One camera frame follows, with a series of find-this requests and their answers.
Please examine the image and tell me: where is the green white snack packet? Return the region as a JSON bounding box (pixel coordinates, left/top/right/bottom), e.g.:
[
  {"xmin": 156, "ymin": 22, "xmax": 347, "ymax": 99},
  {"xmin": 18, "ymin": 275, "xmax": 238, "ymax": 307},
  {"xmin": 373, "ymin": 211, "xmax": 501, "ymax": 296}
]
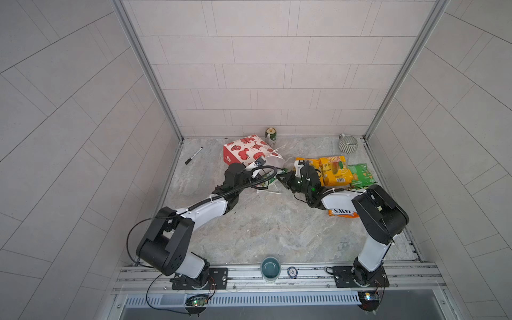
[{"xmin": 267, "ymin": 169, "xmax": 287, "ymax": 187}]

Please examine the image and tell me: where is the red white paper gift bag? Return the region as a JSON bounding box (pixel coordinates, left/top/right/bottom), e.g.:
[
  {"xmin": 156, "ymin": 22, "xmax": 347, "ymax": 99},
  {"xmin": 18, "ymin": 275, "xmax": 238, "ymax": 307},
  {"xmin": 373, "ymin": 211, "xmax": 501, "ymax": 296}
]
[{"xmin": 221, "ymin": 135, "xmax": 285, "ymax": 191}]

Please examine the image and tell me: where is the orange snack packet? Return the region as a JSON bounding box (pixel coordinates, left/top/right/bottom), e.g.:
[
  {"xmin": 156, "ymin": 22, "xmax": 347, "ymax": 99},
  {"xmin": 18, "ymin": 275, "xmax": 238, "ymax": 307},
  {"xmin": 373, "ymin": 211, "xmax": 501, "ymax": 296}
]
[{"xmin": 327, "ymin": 209, "xmax": 359, "ymax": 219}]

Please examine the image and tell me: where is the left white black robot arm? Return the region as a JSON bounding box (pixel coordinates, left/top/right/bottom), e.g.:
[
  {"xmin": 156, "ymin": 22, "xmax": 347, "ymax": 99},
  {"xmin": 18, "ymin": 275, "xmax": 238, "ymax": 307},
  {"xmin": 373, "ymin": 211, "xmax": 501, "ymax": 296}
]
[{"xmin": 135, "ymin": 163, "xmax": 279, "ymax": 289}]

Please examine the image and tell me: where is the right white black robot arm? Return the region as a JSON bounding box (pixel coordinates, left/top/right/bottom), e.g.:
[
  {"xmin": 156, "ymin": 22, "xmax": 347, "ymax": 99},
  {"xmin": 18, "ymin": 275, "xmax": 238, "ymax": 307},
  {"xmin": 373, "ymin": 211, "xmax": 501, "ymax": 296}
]
[{"xmin": 277, "ymin": 161, "xmax": 409, "ymax": 288}]

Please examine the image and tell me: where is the green white drink can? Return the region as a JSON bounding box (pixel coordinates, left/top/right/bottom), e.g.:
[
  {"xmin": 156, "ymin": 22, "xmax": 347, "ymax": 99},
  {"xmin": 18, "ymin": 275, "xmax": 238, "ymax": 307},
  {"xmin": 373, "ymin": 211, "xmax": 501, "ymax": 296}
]
[{"xmin": 265, "ymin": 127, "xmax": 277, "ymax": 147}]

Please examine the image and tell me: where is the striped ceramic mug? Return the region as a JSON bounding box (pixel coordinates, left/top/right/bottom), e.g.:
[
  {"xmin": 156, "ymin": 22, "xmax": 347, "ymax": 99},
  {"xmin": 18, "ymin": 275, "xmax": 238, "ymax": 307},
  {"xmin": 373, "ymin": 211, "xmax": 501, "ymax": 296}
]
[{"xmin": 338, "ymin": 133, "xmax": 359, "ymax": 154}]

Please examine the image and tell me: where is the black marker pen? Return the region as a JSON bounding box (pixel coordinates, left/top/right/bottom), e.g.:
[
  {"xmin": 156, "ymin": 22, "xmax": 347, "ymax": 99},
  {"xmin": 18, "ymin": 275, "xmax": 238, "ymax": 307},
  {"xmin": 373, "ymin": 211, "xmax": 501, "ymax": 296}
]
[{"xmin": 185, "ymin": 146, "xmax": 203, "ymax": 165}]

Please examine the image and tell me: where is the blue white poker chip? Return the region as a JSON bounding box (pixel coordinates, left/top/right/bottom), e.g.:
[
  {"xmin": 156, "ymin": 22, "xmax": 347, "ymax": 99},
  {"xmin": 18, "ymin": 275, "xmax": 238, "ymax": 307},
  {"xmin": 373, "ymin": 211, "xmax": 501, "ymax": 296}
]
[{"xmin": 287, "ymin": 267, "xmax": 298, "ymax": 279}]

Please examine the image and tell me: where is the left circuit board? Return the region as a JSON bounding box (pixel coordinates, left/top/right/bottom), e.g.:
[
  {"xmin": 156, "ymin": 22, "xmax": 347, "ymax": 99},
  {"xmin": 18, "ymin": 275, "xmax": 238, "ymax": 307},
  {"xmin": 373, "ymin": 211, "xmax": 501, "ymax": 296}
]
[{"xmin": 185, "ymin": 294, "xmax": 209, "ymax": 316}]

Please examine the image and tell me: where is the circuit board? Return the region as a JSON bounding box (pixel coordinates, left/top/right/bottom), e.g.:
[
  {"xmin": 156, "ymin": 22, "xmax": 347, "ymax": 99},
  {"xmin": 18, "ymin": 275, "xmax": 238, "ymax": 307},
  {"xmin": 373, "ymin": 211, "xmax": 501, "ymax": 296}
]
[
  {"xmin": 358, "ymin": 291, "xmax": 381, "ymax": 312},
  {"xmin": 185, "ymin": 294, "xmax": 209, "ymax": 316}
]

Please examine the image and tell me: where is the right circuit board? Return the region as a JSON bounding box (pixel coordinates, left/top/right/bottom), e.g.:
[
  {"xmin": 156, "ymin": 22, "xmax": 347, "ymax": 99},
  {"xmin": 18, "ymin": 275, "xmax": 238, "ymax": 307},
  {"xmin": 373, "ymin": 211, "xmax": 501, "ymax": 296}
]
[{"xmin": 358, "ymin": 291, "xmax": 381, "ymax": 312}]

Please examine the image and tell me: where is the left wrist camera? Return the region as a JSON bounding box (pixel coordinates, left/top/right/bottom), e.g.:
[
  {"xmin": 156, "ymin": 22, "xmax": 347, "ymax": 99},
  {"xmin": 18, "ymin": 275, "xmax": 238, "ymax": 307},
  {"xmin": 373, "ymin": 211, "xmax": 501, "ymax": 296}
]
[{"xmin": 247, "ymin": 156, "xmax": 266, "ymax": 170}]

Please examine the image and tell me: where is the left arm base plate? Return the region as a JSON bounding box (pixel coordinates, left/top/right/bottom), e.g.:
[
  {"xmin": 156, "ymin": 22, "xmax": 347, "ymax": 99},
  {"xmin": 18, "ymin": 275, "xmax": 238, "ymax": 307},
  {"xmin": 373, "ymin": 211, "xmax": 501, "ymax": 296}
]
[{"xmin": 170, "ymin": 267, "xmax": 229, "ymax": 291}]

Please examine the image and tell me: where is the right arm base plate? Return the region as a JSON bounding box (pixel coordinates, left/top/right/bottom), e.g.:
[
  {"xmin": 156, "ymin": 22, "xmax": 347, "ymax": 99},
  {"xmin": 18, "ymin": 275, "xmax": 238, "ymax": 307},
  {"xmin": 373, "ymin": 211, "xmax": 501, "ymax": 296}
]
[{"xmin": 332, "ymin": 266, "xmax": 389, "ymax": 288}]

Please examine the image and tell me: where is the aluminium rail frame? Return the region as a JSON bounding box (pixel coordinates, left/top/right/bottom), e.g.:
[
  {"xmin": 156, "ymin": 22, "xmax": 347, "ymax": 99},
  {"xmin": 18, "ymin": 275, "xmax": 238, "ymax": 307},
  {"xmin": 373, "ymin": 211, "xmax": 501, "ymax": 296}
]
[{"xmin": 102, "ymin": 261, "xmax": 462, "ymax": 319}]

